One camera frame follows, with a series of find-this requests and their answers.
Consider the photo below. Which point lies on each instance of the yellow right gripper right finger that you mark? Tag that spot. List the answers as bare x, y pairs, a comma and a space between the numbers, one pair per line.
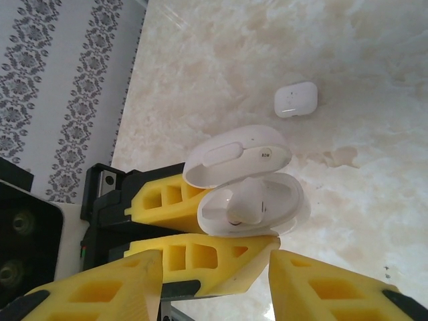
301, 301

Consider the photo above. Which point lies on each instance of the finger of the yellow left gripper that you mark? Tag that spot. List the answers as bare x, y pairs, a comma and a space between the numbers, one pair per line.
154, 214
230, 267

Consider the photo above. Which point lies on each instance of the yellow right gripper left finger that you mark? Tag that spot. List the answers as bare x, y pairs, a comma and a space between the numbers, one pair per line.
127, 287

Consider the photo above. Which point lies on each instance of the white oval earbud charging case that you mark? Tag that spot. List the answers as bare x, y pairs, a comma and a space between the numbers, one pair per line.
234, 150

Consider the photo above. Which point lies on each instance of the white rounded-square charging case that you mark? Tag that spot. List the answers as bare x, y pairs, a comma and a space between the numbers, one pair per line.
296, 99

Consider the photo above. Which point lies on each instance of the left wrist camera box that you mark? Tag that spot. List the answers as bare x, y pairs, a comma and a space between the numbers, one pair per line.
30, 234

